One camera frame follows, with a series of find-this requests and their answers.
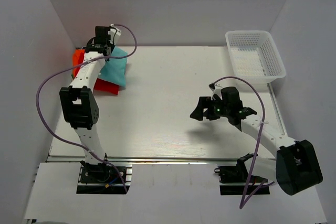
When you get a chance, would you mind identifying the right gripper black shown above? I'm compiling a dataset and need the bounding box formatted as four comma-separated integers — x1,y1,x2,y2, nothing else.
191,96,230,121

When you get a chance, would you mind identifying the teal t shirt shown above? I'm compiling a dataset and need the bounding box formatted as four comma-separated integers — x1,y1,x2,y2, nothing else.
99,47,128,87

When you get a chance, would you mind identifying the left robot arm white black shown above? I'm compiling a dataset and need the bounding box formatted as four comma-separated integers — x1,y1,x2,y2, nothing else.
59,25,120,182

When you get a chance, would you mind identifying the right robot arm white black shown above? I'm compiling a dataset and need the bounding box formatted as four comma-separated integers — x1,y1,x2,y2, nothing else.
190,87,323,195

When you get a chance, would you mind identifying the red folded t shirt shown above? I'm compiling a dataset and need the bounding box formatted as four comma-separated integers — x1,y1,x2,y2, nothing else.
72,50,120,95

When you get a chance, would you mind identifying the white plastic basket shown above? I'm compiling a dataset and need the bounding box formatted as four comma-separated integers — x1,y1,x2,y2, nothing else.
225,30,287,84

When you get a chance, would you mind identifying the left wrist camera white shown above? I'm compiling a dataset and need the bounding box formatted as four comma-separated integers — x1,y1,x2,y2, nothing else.
108,24,121,41

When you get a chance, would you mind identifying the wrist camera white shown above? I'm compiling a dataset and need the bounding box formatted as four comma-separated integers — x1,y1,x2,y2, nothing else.
108,24,121,41
208,83,223,100

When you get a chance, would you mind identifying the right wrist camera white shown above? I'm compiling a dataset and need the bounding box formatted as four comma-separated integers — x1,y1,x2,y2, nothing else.
208,83,223,100

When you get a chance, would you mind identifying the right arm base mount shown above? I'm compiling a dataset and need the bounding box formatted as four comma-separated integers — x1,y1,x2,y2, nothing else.
214,154,270,196

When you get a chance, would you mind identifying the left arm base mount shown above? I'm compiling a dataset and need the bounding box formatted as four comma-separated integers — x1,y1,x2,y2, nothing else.
76,161,131,195

